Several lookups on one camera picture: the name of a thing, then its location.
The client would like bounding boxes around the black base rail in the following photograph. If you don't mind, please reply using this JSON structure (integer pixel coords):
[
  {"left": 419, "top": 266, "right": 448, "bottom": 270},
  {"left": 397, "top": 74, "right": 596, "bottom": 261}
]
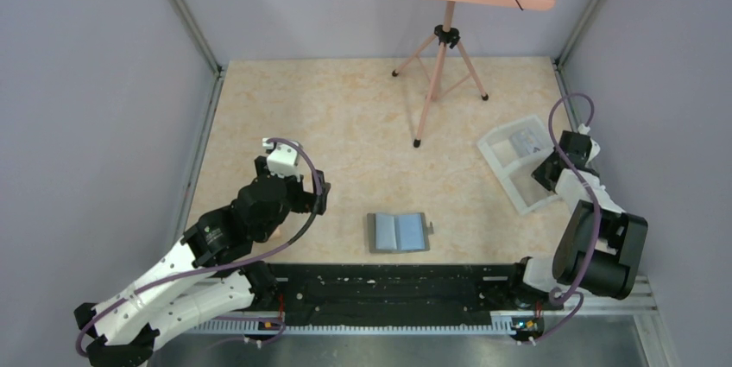
[{"left": 142, "top": 261, "right": 653, "bottom": 337}]

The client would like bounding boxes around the white divided plastic tray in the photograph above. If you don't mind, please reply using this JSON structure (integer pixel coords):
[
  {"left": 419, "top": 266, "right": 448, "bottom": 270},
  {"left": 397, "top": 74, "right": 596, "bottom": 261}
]
[{"left": 476, "top": 115, "right": 558, "bottom": 216}]

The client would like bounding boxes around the grey card holder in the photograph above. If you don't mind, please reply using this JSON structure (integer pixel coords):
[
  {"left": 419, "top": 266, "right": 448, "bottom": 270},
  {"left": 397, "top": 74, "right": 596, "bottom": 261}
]
[{"left": 366, "top": 212, "right": 434, "bottom": 254}]

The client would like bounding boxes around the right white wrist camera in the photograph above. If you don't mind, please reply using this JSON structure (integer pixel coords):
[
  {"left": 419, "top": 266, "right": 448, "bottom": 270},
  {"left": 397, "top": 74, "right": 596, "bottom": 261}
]
[{"left": 577, "top": 123, "right": 601, "bottom": 162}]

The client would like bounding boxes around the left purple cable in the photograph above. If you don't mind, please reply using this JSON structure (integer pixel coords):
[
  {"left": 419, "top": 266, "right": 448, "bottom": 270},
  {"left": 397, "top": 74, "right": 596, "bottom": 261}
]
[{"left": 74, "top": 136, "right": 325, "bottom": 358}]

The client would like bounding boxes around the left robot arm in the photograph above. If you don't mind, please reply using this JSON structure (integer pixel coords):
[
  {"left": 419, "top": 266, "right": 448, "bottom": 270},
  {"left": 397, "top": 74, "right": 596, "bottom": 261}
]
[{"left": 74, "top": 170, "right": 331, "bottom": 366}]

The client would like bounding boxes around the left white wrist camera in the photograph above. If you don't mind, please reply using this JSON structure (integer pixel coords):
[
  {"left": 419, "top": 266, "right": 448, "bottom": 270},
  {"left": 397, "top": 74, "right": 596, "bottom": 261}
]
[{"left": 262, "top": 138, "right": 300, "bottom": 178}]

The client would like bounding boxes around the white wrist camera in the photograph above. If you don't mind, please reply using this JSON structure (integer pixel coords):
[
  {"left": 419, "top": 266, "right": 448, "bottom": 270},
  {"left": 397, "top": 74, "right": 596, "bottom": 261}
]
[
  {"left": 577, "top": 123, "right": 601, "bottom": 162},
  {"left": 262, "top": 138, "right": 300, "bottom": 178}
]

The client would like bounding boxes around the silver card in tray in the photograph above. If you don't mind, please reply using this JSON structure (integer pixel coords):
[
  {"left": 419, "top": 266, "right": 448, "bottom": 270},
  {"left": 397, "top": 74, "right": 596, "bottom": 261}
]
[{"left": 508, "top": 128, "right": 544, "bottom": 158}]

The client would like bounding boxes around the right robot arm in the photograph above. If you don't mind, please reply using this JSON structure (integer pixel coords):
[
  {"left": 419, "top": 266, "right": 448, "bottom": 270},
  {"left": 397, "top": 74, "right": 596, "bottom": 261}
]
[{"left": 506, "top": 130, "right": 648, "bottom": 308}]

